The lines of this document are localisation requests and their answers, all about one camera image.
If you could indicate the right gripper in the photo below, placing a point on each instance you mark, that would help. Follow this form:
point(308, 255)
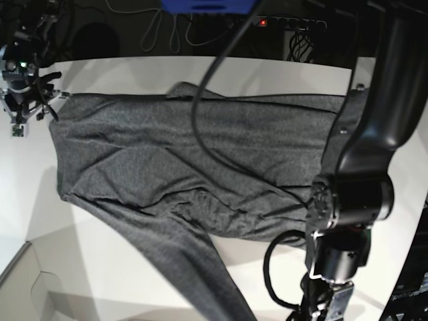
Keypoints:
point(28, 96)

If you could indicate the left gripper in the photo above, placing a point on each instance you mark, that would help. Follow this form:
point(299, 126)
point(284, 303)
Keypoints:
point(323, 301)

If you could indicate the grey long-sleeve t-shirt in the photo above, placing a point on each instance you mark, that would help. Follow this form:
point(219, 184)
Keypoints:
point(134, 163)

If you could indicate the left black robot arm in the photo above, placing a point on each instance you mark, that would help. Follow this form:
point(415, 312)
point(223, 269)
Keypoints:
point(353, 189)

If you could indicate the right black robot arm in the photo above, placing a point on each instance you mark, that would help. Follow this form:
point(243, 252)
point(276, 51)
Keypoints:
point(32, 45)

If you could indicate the blue plastic box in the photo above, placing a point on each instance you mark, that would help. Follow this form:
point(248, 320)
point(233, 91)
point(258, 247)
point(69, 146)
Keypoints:
point(208, 6)

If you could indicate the grey side table panel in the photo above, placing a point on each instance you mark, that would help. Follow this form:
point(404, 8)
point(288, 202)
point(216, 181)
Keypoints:
point(24, 295)

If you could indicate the black power strip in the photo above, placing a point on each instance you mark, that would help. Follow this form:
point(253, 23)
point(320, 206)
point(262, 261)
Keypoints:
point(291, 23)

